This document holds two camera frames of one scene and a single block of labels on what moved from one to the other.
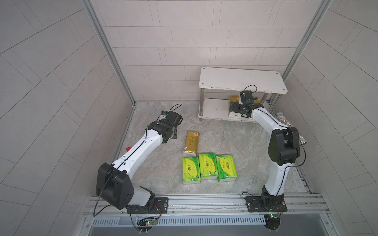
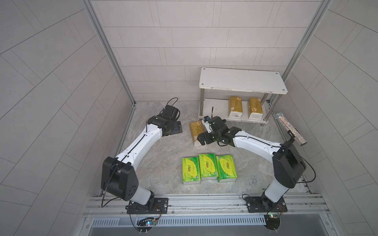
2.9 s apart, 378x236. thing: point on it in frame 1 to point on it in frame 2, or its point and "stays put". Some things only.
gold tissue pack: [234, 114] stays put
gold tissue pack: [192, 144] to [196, 128]
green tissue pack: [226, 168] stays put
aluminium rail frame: [216, 206] stays put
